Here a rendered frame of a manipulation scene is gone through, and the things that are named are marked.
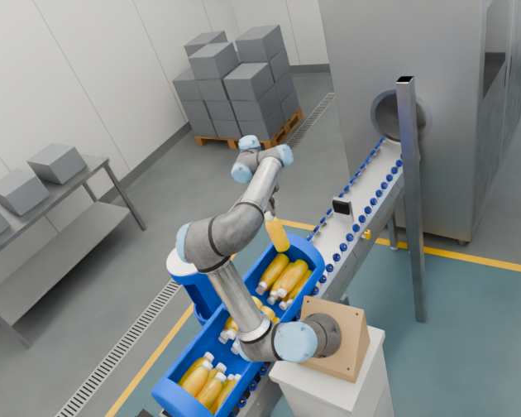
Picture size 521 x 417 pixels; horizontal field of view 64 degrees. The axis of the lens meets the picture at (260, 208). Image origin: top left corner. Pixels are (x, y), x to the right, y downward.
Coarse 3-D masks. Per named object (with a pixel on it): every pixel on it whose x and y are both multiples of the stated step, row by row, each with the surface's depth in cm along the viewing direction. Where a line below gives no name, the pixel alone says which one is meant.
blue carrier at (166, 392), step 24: (264, 264) 203; (312, 264) 199; (312, 288) 189; (216, 312) 173; (288, 312) 175; (216, 336) 183; (192, 360) 175; (216, 360) 181; (240, 360) 182; (168, 384) 150; (240, 384) 157; (168, 408) 155; (192, 408) 144
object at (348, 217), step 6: (336, 198) 227; (336, 204) 226; (342, 204) 223; (348, 204) 223; (336, 210) 230; (342, 210) 226; (348, 210) 225; (336, 216) 235; (342, 216) 232; (348, 216) 229; (348, 222) 232
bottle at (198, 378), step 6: (204, 366) 159; (192, 372) 158; (198, 372) 157; (204, 372) 158; (192, 378) 155; (198, 378) 156; (204, 378) 157; (186, 384) 154; (192, 384) 154; (198, 384) 155; (204, 384) 157; (186, 390) 153; (192, 390) 153; (198, 390) 155
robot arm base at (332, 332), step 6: (306, 318) 144; (312, 318) 141; (318, 318) 140; (324, 318) 141; (330, 318) 142; (324, 324) 138; (330, 324) 139; (336, 324) 141; (324, 330) 135; (330, 330) 139; (336, 330) 141; (330, 336) 136; (336, 336) 138; (330, 342) 136; (336, 342) 138; (324, 348) 134; (330, 348) 137; (336, 348) 139; (318, 354) 135; (324, 354) 138; (330, 354) 139
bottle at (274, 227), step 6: (270, 222) 174; (276, 222) 175; (270, 228) 175; (276, 228) 175; (282, 228) 177; (270, 234) 177; (276, 234) 176; (282, 234) 178; (276, 240) 178; (282, 240) 178; (288, 240) 182; (276, 246) 181; (282, 246) 180; (288, 246) 181
